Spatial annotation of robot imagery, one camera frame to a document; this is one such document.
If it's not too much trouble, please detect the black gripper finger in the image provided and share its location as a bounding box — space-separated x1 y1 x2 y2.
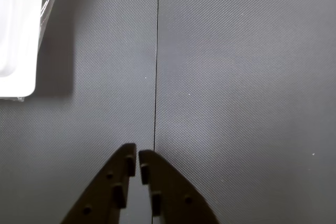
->
60 143 137 224
138 150 221 224

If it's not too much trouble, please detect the dark grey table mat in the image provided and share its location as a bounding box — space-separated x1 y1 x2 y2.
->
0 0 160 224
152 0 336 224

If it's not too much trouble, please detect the white plastic packaged tray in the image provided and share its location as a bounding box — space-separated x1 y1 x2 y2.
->
0 0 62 103

